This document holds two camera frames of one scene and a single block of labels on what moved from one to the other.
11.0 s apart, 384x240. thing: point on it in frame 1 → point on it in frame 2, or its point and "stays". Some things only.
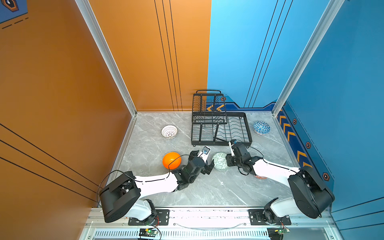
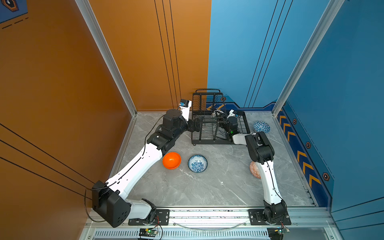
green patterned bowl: (220, 161) → (217, 113)
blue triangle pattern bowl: (261, 127) stays
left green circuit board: (148, 232) stays
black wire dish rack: (211, 124) stays
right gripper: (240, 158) → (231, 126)
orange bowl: (170, 157) stays
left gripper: (207, 168) → (196, 124)
